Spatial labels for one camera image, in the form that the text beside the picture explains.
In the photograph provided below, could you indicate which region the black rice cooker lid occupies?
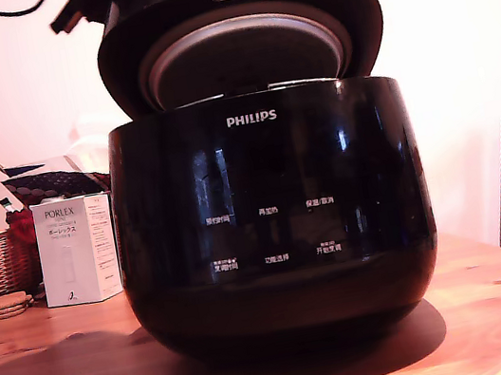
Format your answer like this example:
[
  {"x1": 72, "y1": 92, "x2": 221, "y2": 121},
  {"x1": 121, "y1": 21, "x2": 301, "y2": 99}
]
[{"x1": 86, "y1": 0, "x2": 395, "y2": 123}]

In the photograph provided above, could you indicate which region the black Philips rice cooker body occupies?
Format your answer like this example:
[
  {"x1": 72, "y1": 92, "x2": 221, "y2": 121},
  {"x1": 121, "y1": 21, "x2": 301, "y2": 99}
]
[{"x1": 94, "y1": 66, "x2": 452, "y2": 369}]

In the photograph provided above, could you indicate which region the white plastic bag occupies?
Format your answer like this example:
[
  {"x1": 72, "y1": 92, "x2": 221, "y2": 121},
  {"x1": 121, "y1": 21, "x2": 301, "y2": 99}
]
[{"x1": 57, "y1": 112, "x2": 117, "y2": 178}]

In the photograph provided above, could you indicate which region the dark dotted fabric bag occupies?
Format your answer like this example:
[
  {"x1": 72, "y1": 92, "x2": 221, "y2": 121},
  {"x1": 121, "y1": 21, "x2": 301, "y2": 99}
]
[{"x1": 0, "y1": 159, "x2": 115, "y2": 211}]

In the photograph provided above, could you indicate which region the red knitted cloth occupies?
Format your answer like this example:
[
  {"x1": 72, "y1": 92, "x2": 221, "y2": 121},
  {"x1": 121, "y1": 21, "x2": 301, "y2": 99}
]
[{"x1": 4, "y1": 207, "x2": 46, "y2": 287}]

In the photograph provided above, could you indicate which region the white Porlex box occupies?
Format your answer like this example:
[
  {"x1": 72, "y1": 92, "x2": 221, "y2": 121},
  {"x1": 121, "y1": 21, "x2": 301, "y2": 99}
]
[{"x1": 30, "y1": 190, "x2": 126, "y2": 309}]

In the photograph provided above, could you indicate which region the steel inner pot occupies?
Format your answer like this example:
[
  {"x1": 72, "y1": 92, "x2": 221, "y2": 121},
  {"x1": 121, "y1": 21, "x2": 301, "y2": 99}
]
[{"x1": 175, "y1": 69, "x2": 343, "y2": 110}]

